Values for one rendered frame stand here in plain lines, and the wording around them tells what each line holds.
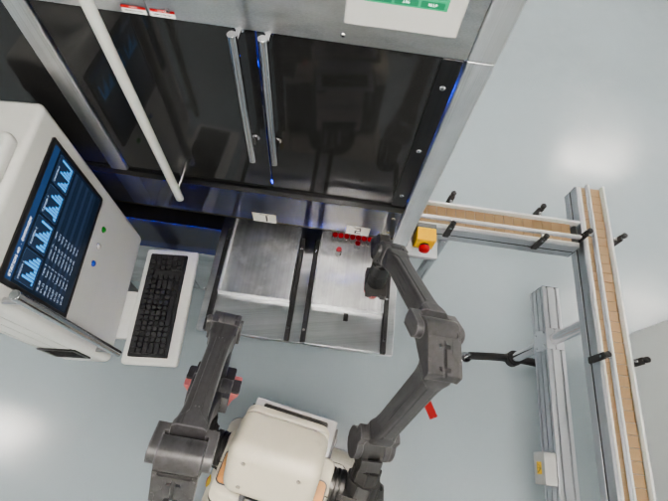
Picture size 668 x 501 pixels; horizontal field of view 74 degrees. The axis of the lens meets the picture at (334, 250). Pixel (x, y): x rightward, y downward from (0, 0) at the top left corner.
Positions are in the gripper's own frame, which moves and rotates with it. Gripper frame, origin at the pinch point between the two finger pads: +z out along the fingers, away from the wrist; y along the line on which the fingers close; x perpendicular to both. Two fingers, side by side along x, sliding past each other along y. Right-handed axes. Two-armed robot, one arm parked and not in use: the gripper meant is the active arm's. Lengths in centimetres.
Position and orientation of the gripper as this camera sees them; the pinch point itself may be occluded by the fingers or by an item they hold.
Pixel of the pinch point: (372, 296)
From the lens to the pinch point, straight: 146.1
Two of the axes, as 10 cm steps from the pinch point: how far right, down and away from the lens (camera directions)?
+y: 0.9, -7.9, 6.0
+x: -9.9, -1.2, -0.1
